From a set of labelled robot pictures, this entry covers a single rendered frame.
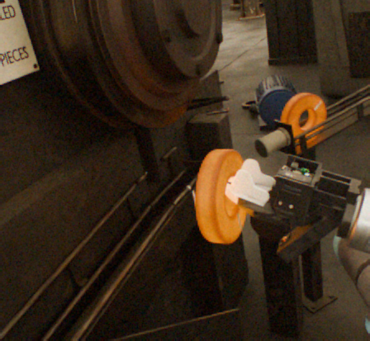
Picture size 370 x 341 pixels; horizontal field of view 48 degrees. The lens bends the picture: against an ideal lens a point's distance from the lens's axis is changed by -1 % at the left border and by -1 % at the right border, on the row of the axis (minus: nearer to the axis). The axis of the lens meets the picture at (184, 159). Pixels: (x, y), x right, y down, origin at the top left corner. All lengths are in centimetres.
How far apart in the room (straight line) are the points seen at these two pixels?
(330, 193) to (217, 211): 16
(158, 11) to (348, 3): 287
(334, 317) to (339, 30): 241
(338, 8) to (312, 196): 295
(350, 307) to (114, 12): 131
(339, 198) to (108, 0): 46
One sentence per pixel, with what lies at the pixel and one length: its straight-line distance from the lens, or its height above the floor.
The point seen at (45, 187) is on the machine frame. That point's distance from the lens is 78.
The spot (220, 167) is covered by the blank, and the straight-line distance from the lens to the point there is 65.
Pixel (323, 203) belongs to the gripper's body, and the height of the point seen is 83.
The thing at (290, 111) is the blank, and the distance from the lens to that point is 127.
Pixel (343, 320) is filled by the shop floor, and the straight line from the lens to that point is 163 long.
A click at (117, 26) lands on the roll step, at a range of 72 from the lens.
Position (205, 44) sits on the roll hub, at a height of 103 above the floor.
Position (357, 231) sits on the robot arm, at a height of 81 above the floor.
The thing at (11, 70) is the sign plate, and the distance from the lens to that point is 76.
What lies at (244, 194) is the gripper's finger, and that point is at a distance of 66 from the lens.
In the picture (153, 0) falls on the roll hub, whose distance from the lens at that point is 72.
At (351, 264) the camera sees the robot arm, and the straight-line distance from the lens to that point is 78.
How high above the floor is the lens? 117
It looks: 24 degrees down
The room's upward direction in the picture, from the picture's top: 11 degrees counter-clockwise
